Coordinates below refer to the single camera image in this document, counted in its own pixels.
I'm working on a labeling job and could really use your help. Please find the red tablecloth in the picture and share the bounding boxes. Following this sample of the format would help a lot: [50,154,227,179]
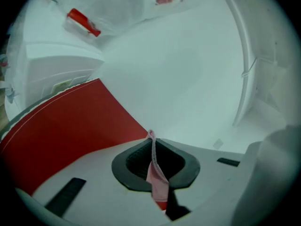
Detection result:
[0,78,170,211]

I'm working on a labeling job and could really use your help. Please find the white water dispenser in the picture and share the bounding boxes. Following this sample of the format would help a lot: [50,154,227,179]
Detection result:
[4,0,105,117]

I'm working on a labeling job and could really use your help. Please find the white wall pipe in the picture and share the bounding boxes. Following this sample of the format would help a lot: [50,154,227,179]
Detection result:
[218,0,250,127]

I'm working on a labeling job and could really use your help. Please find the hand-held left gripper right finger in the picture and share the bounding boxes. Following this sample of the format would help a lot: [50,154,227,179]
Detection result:
[155,138,201,190]

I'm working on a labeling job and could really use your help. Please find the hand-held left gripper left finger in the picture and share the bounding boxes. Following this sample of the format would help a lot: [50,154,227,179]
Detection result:
[111,138,155,193]

